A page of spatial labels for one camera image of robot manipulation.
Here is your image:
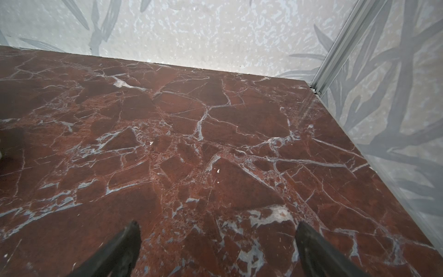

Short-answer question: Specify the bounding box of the aluminium frame corner post right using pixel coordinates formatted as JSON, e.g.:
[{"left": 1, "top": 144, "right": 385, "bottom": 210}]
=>
[{"left": 310, "top": 0, "right": 386, "bottom": 97}]

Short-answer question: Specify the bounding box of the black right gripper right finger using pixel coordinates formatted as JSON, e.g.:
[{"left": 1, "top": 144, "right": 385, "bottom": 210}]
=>
[{"left": 295, "top": 222, "right": 368, "bottom": 277}]

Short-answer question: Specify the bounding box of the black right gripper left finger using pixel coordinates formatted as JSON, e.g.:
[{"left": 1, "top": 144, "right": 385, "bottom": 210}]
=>
[{"left": 69, "top": 220, "right": 141, "bottom": 277}]

